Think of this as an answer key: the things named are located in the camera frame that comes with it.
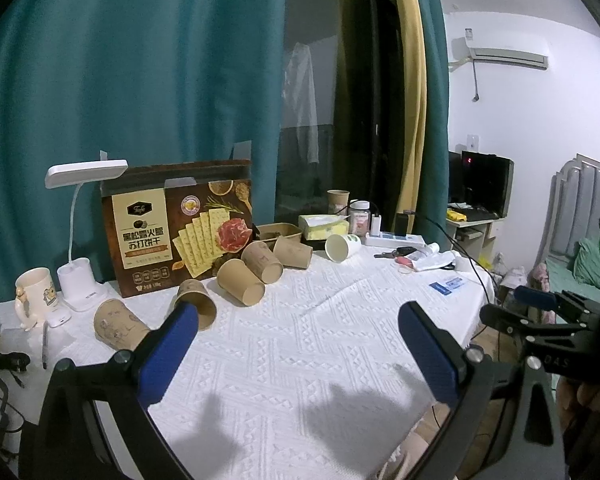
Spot white paper cup green print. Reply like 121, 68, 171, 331
325, 234, 362, 263

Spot brown paper cup far left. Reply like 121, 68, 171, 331
93, 298, 150, 351

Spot upright brown paper cup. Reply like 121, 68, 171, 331
327, 188, 350, 216

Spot blue white card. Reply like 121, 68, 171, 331
429, 275, 467, 296

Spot white side desk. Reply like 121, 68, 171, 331
446, 204, 506, 261

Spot white tube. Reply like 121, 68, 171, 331
407, 243, 440, 262

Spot white desk lamp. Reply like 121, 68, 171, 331
44, 154, 129, 312

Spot grey bed headboard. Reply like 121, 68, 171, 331
535, 154, 600, 268

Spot black keys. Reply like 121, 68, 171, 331
375, 246, 416, 259

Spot black pen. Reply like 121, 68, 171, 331
41, 321, 48, 370

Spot white power strip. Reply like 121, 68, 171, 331
362, 232, 426, 249

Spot teal curtain right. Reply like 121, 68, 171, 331
414, 0, 449, 249

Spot teal curtain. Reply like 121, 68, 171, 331
414, 0, 449, 249
0, 0, 285, 302

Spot black monitor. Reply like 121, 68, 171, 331
449, 151, 515, 221

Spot white ceramic mug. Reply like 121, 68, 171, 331
14, 268, 58, 332

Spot brown cracker box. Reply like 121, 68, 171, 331
100, 159, 254, 298

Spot clear jar white lid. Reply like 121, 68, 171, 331
348, 200, 370, 237

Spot brown paper tray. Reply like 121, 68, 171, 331
256, 222, 302, 249

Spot yellow tissue box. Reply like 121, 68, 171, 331
298, 214, 350, 242

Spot white air conditioner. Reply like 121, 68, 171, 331
465, 28, 550, 70

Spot teal curtain left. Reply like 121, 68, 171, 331
0, 0, 285, 302

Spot yellow curtain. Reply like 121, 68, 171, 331
396, 0, 427, 212

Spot black cable left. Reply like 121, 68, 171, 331
0, 350, 32, 461

